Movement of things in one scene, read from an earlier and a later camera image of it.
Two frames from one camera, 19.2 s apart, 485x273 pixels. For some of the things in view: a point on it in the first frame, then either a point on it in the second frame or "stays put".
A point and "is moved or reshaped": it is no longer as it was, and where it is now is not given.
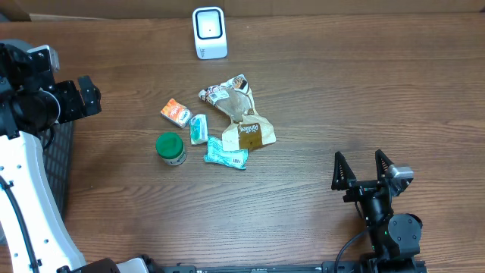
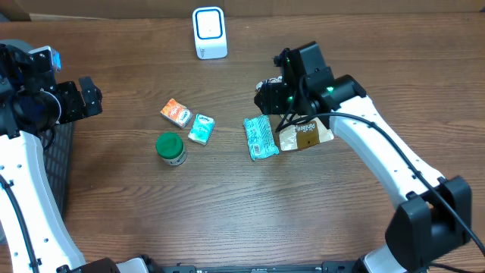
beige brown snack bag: (248, 129) to (298, 136)
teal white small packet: (198, 129) is moved or reshaped
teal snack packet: (215, 154) to (260, 136)
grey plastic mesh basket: (57, 141) stays put
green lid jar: (171, 149) stays put
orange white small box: (176, 113) stays put
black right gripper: (343, 179) to (270, 98)
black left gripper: (76, 107) stays put
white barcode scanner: (209, 28) stays put
